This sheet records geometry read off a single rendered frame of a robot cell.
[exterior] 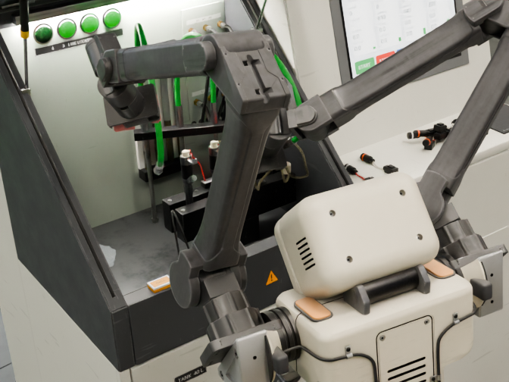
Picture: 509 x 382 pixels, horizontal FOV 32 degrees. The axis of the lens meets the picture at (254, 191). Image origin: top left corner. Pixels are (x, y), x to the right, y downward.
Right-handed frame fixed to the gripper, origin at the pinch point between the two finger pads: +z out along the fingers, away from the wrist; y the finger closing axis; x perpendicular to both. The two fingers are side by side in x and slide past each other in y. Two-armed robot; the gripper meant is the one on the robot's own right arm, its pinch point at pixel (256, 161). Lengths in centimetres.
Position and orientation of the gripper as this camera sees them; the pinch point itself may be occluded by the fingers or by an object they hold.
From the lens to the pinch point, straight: 185.0
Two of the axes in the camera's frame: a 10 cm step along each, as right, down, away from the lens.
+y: -2.5, -9.4, 2.5
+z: -2.1, 3.1, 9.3
